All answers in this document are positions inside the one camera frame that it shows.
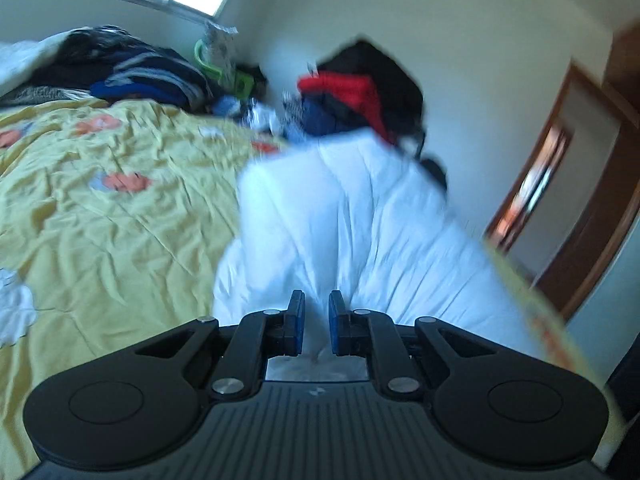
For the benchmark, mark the white patterned quilt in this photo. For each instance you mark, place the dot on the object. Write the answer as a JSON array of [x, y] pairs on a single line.
[[18, 61]]

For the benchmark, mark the brown wooden door frame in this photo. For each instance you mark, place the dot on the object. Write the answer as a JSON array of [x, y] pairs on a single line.
[[574, 202]]

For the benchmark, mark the yellow carrot print bedspread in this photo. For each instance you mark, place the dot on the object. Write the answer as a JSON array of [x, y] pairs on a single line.
[[113, 220]]

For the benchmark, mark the dark blue garment on pile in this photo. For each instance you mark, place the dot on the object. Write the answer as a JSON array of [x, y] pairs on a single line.
[[317, 121]]

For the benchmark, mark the dark blue striped clothes pile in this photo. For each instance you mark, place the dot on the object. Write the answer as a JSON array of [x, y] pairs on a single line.
[[113, 65]]

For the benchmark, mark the white quilted down jacket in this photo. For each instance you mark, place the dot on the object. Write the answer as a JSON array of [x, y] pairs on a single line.
[[352, 215]]

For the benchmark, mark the floral cushion on chair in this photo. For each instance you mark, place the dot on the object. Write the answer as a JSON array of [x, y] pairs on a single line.
[[219, 47]]

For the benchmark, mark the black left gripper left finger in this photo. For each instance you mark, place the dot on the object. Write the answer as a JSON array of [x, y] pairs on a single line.
[[230, 362]]

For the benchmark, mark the black jacket on pile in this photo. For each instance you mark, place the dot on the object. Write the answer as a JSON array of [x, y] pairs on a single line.
[[401, 98]]

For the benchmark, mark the green plastic chair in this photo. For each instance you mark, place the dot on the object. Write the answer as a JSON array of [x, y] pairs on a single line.
[[243, 83]]

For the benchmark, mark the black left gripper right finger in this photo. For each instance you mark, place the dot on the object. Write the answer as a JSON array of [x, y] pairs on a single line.
[[404, 362]]

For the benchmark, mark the red garment on pile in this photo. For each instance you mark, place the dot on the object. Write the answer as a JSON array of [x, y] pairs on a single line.
[[358, 93]]

